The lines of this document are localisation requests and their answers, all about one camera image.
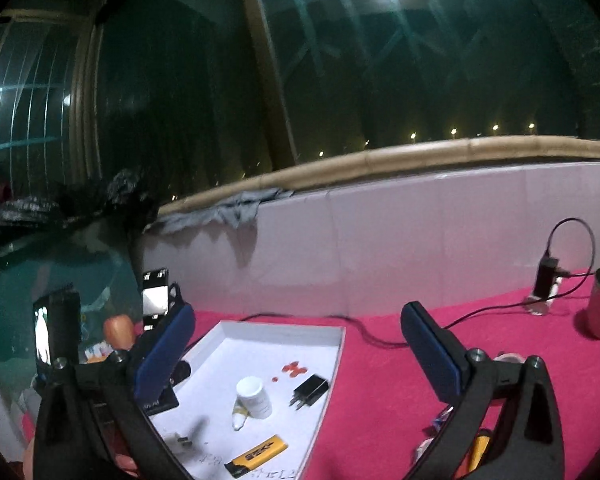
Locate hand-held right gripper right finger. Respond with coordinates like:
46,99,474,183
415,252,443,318
400,301,566,480

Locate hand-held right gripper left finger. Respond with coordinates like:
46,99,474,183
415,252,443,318
32,301,197,480

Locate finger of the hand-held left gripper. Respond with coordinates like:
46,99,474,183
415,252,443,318
141,268,182,333
142,361,192,417

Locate tan tape roll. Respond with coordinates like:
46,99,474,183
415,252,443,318
103,314,134,352

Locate white tray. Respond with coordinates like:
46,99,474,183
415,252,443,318
140,320,347,480

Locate person's left hand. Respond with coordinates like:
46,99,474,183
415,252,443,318
114,452,139,479

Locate pink patterned towel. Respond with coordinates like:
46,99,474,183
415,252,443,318
22,282,600,480

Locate small white tube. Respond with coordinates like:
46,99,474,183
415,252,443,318
231,402,251,432

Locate white plastic bottle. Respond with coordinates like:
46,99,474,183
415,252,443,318
236,376,272,419

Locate yellow orange object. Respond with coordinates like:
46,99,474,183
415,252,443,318
467,430,493,472

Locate yellow lighter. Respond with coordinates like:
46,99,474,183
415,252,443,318
225,434,287,478

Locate grey cloth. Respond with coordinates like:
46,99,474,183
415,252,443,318
145,187,296,235

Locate dark tangled heap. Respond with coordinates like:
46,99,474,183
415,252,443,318
0,167,156,241

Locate white cylindrical device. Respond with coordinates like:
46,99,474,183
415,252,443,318
525,280,563,316

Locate orange plastic pieces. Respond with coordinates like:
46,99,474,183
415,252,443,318
272,360,307,382

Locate black charger plug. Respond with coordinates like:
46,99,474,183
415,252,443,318
290,374,329,409

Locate black power adapter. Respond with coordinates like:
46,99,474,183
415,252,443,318
536,256,561,301

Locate bamboo railing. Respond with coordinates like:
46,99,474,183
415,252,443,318
157,135,600,216

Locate long black cable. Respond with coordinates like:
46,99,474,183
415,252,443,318
240,270,598,348

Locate short looped black cable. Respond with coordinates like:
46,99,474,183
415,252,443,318
546,218,596,278

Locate window frame post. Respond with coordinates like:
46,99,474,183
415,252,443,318
237,0,301,168

